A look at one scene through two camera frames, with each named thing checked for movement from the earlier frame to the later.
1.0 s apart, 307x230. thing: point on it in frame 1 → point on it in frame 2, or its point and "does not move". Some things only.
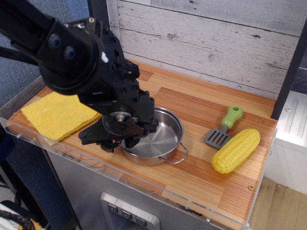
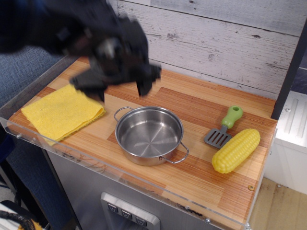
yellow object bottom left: (36, 225) does not move
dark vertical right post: (287, 87) does not move
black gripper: (114, 91) → (116, 46)
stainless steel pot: (159, 143) does not move
